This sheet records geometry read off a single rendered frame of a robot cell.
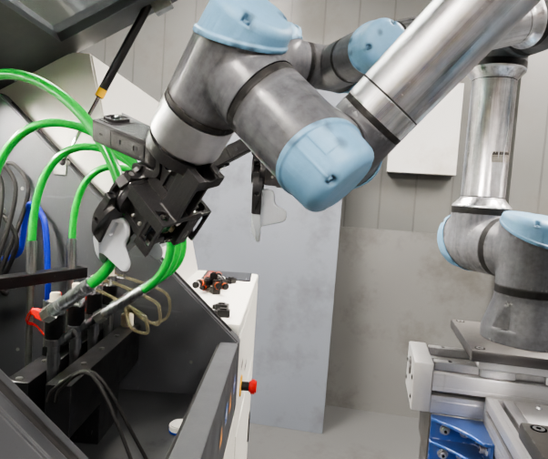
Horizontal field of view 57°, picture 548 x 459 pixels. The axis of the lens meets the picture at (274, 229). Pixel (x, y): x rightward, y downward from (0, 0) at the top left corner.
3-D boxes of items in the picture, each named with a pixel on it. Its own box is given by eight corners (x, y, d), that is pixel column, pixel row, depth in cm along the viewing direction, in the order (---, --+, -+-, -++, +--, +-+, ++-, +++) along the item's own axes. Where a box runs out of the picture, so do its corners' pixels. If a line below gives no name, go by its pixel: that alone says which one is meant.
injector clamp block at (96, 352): (66, 485, 74) (71, 384, 73) (0, 480, 74) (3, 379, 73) (136, 392, 108) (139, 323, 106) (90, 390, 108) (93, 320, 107)
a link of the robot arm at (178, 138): (148, 83, 46) (210, 82, 52) (132, 121, 49) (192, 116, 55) (196, 140, 44) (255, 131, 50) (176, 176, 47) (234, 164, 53)
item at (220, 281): (228, 297, 139) (229, 277, 139) (189, 294, 140) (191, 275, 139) (236, 282, 162) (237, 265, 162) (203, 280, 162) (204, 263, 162)
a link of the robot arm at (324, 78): (378, 88, 84) (319, 79, 80) (346, 98, 95) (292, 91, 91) (382, 40, 83) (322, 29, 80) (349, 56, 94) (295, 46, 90)
